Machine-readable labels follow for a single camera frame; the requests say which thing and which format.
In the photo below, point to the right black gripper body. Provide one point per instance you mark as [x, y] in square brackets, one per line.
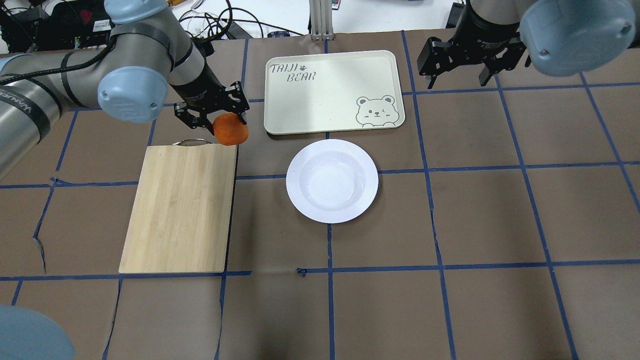
[487, 31]

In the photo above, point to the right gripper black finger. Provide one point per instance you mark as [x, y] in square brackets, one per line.
[434, 60]

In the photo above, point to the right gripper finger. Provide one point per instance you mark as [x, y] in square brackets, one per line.
[494, 65]

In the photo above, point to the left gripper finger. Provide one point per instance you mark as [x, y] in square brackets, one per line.
[238, 102]
[192, 117]

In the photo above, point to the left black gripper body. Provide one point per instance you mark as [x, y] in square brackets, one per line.
[196, 89]

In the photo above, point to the orange fruit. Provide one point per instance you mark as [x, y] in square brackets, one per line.
[230, 130]

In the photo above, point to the cream bear tray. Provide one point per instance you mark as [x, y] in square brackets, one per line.
[339, 92]

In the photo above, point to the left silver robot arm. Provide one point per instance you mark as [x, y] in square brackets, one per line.
[148, 53]

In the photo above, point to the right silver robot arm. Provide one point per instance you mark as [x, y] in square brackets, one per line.
[559, 38]

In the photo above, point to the wooden cutting board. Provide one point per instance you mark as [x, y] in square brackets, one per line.
[181, 216]

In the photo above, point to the white round plate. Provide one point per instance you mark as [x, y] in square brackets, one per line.
[332, 181]

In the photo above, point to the aluminium frame post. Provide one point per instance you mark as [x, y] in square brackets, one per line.
[321, 20]

